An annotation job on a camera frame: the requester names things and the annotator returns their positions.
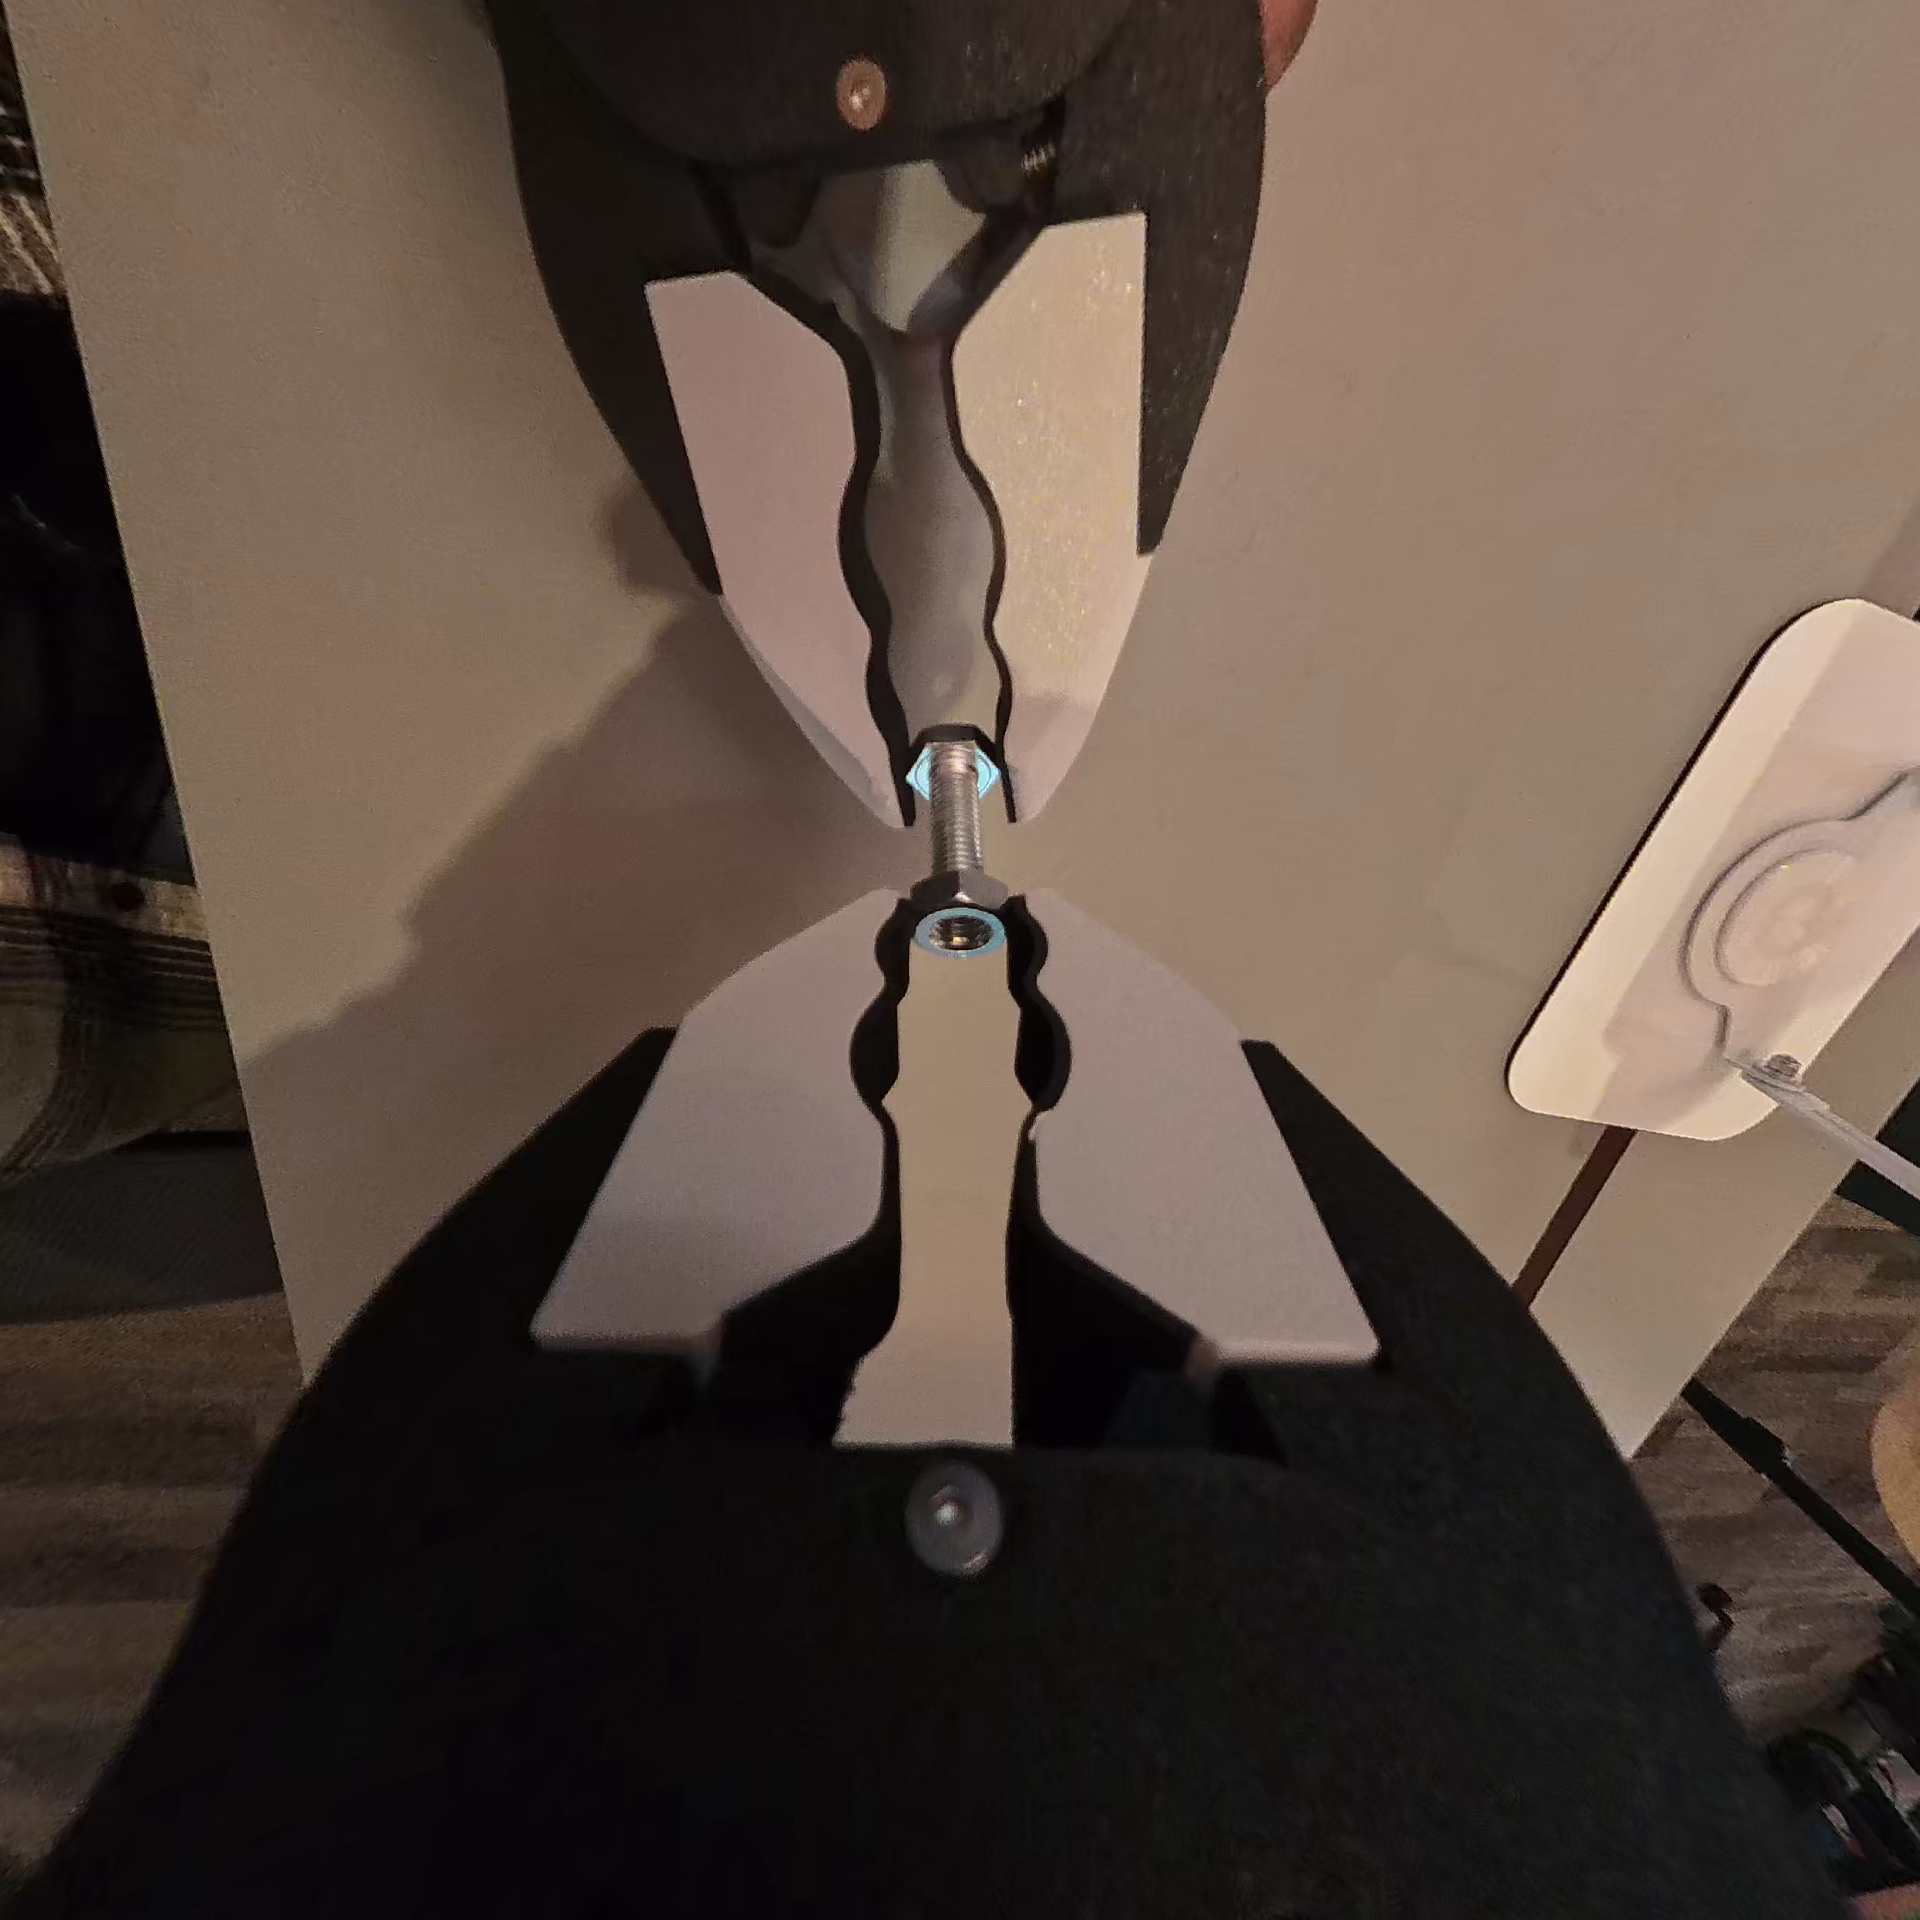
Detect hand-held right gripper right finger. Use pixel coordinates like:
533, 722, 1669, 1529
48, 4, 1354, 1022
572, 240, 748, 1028
1007, 892, 1383, 1370

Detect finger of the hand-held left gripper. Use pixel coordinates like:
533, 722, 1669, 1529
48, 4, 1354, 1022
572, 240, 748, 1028
641, 266, 921, 830
944, 207, 1153, 828

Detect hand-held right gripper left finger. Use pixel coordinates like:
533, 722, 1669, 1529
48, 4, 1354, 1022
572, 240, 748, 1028
533, 892, 912, 1364

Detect silver hex bolt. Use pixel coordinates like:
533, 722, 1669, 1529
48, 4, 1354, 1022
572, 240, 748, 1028
903, 722, 1004, 898
896, 881, 1017, 961

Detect white flat stand base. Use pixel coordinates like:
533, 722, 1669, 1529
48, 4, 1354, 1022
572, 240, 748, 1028
1504, 596, 1920, 1146

